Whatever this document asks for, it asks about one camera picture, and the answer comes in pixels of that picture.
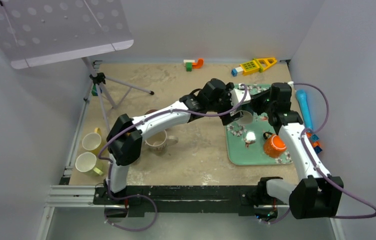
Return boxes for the beige floral mug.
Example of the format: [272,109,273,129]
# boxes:
[145,130,179,155]

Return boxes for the yellow toy phone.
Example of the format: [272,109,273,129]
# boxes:
[231,57,277,77]

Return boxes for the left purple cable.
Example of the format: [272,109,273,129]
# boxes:
[96,84,249,200]

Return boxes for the orange green toy blocks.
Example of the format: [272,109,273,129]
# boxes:
[183,58,204,72]

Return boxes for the blue toy microphone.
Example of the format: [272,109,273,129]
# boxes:
[295,89,313,130]

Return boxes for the yellow mug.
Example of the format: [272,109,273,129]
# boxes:
[82,127,104,155]

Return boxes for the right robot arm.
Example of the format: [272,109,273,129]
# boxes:
[245,82,343,219]

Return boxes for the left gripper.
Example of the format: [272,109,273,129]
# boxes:
[207,83,243,126]

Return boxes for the colourful toy blocks cluster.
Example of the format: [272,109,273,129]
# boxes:
[306,132,322,155]

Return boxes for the dark teal mug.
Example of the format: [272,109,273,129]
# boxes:
[237,109,255,125]

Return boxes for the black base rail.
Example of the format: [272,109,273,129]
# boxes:
[93,185,282,218]

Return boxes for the green floral tray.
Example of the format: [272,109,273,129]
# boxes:
[223,83,293,166]

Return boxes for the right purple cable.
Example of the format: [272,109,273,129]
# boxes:
[288,82,376,220]

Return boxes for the light green mug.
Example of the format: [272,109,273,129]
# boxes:
[75,152,104,176]

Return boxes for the orange cup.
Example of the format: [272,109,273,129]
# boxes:
[263,131,287,159]

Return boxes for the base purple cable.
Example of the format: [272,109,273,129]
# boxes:
[104,193,159,232]

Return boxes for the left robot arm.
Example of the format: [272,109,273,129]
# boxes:
[105,78,251,205]

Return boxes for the perforated music stand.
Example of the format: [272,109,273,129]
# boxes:
[0,0,155,133]

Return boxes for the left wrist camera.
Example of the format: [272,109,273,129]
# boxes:
[230,88,251,108]

